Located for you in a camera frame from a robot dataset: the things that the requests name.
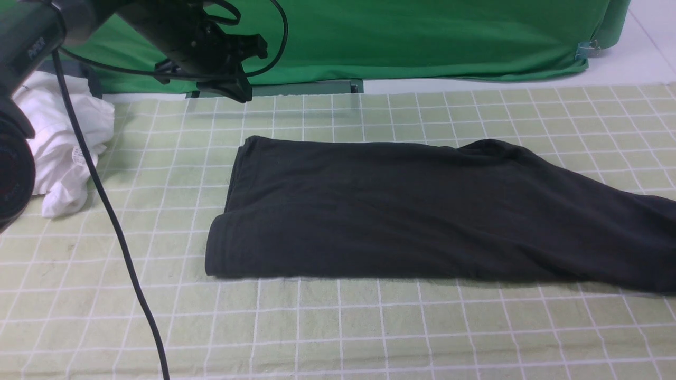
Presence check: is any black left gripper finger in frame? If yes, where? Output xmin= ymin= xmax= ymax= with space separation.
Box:
xmin=196 ymin=79 xmax=252 ymax=103

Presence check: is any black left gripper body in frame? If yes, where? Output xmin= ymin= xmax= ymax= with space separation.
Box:
xmin=116 ymin=1 xmax=268 ymax=84

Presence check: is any dark gray long-sleeve top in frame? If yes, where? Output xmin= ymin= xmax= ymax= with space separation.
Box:
xmin=204 ymin=136 xmax=675 ymax=294

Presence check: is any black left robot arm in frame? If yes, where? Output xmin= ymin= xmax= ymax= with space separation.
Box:
xmin=1 ymin=1 xmax=270 ymax=230

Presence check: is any green backdrop cloth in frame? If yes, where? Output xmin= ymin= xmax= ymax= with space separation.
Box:
xmin=53 ymin=0 xmax=632 ymax=96

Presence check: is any gray-green metal bar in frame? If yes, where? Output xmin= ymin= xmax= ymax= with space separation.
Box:
xmin=185 ymin=79 xmax=364 ymax=99

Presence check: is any white crumpled cloth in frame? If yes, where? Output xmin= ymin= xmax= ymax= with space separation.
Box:
xmin=14 ymin=71 xmax=115 ymax=219

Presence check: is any green checkered table mat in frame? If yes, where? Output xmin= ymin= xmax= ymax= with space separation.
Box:
xmin=0 ymin=83 xmax=676 ymax=380

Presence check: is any black cable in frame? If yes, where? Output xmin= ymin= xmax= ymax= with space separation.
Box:
xmin=50 ymin=0 xmax=289 ymax=380

